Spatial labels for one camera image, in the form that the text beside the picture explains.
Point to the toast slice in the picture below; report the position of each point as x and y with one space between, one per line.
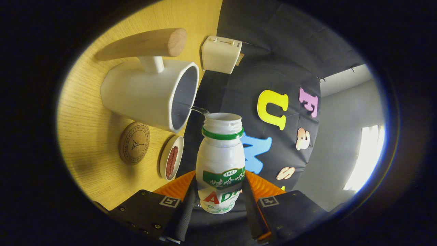
239 58

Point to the clear juice stream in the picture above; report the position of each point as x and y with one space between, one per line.
199 109

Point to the cream toaster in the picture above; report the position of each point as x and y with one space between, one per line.
218 56

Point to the round cork coaster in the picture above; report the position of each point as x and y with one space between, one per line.
134 143

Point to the white juice bottle green label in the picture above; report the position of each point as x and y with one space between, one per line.
220 157

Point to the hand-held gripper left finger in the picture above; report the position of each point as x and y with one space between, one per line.
186 215

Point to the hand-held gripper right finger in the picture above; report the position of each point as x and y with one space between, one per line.
251 213

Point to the round white plate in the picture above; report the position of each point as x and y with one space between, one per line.
164 160

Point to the black backdrop cloth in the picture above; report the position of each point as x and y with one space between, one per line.
273 51

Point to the brown meat patty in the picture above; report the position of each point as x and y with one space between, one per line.
172 160

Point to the wooden table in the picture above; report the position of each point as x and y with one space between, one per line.
85 136

